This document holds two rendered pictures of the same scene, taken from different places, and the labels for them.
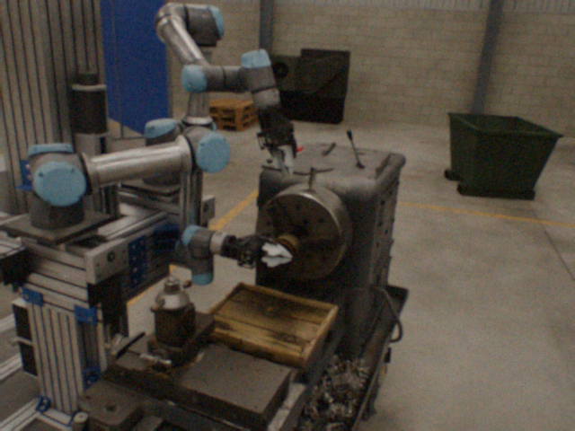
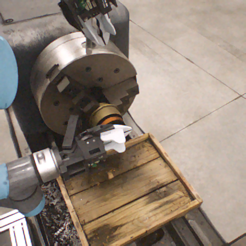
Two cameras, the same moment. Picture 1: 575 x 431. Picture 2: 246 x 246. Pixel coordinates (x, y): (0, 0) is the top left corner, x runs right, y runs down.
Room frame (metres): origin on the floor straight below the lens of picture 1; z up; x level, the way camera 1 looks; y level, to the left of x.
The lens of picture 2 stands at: (1.04, 0.34, 1.61)
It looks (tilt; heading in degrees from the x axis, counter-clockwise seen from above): 48 degrees down; 311
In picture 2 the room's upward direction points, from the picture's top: straight up
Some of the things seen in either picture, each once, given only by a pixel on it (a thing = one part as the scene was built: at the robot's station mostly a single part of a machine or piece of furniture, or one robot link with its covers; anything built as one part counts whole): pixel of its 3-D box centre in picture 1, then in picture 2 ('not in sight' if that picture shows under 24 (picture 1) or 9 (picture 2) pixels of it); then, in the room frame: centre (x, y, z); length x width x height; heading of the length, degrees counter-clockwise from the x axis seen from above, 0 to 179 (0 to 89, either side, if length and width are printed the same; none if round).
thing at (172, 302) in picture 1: (172, 295); not in sight; (0.98, 0.25, 1.13); 0.08 x 0.08 x 0.03
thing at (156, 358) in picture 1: (181, 340); not in sight; (1.00, 0.24, 0.99); 0.20 x 0.10 x 0.05; 158
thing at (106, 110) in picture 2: (285, 249); (106, 121); (1.40, 0.00, 1.08); 0.09 x 0.09 x 0.09; 68
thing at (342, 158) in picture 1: (332, 204); (47, 38); (1.91, -0.19, 1.06); 0.59 x 0.48 x 0.39; 158
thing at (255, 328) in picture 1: (268, 320); (125, 188); (1.29, 0.04, 0.89); 0.36 x 0.30 x 0.04; 68
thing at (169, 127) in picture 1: (163, 137); not in sight; (1.80, 0.48, 1.33); 0.13 x 0.12 x 0.14; 121
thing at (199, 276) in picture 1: (200, 265); (21, 195); (1.45, 0.28, 0.98); 0.11 x 0.08 x 0.11; 31
